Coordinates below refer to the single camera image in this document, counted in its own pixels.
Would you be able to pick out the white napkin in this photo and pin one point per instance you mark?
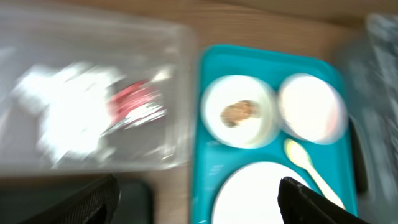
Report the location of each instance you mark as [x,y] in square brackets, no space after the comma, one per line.
[72,105]

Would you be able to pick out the pink bowl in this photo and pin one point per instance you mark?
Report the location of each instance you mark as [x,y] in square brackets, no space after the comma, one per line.
[311,109]

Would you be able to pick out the red foil wrapper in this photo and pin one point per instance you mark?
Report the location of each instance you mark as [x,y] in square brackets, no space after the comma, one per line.
[135,105]

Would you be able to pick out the white round plate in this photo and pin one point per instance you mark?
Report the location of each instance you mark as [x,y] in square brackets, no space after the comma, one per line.
[249,196]

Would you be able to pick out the teal plastic tray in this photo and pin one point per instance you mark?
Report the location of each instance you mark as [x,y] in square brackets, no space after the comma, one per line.
[214,162]

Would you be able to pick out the grey dishwasher rack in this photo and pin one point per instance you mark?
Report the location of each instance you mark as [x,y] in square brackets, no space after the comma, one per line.
[369,69]

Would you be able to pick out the white bowl with food scraps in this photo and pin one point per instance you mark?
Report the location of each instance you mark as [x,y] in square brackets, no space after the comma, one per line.
[252,133]

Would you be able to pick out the yellow plastic spoon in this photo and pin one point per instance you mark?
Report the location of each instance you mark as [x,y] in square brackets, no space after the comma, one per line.
[300,157]

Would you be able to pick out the clear plastic bin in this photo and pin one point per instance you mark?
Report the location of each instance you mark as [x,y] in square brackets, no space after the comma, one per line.
[140,48]

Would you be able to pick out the black tray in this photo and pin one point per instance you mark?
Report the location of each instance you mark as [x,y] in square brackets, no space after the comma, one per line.
[21,203]

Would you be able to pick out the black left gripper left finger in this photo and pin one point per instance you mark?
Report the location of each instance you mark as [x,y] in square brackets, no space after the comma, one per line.
[95,203]

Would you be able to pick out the brown food scraps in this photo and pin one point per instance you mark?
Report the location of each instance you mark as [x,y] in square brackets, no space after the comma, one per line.
[234,114]

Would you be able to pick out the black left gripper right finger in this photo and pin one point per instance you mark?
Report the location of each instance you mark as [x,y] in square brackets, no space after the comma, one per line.
[300,205]

